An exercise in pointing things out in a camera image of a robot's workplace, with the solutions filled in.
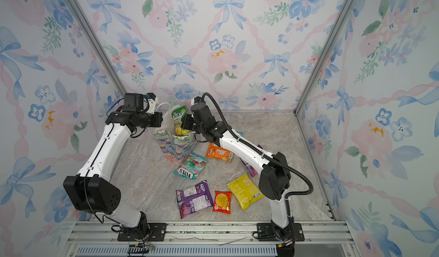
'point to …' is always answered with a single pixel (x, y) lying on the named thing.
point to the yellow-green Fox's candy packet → (177, 113)
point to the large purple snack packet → (192, 199)
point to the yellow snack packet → (244, 189)
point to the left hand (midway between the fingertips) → (162, 116)
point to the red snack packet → (222, 201)
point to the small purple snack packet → (250, 169)
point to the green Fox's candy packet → (191, 167)
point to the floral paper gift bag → (175, 148)
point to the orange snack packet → (220, 153)
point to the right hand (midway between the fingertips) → (180, 118)
